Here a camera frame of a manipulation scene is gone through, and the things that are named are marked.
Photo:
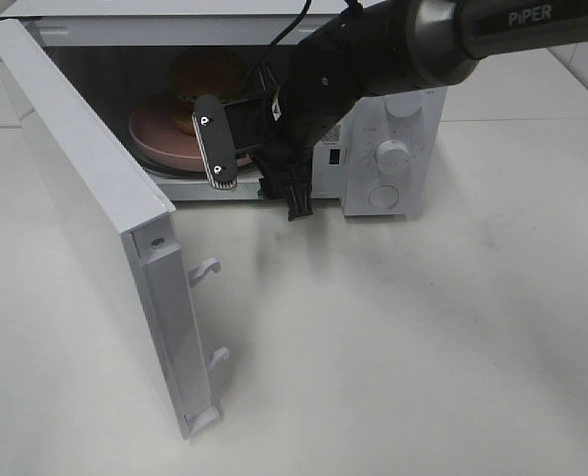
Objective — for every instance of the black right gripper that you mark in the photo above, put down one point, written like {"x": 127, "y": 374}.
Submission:
{"x": 279, "y": 126}

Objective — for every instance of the burger with lettuce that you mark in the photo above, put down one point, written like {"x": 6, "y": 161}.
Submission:
{"x": 199, "y": 71}

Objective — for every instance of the pink plate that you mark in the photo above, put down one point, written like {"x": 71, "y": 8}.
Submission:
{"x": 159, "y": 138}

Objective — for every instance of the round white door button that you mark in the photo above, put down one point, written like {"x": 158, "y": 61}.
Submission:
{"x": 384, "y": 197}

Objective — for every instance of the white microwave door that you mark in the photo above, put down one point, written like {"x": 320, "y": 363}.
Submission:
{"x": 120, "y": 227}

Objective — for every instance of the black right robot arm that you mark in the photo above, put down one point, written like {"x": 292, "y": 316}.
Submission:
{"x": 390, "y": 47}

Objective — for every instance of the white warning sticker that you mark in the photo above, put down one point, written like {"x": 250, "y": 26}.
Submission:
{"x": 332, "y": 137}

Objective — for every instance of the lower white microwave knob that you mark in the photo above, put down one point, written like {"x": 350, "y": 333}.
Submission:
{"x": 392, "y": 157}

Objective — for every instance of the white microwave knob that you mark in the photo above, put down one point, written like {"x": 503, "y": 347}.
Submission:
{"x": 392, "y": 157}
{"x": 403, "y": 105}

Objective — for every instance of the upper white microwave knob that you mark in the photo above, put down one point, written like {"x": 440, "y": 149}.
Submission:
{"x": 403, "y": 105}

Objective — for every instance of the white microwave oven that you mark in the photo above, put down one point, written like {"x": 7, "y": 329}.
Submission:
{"x": 95, "y": 75}

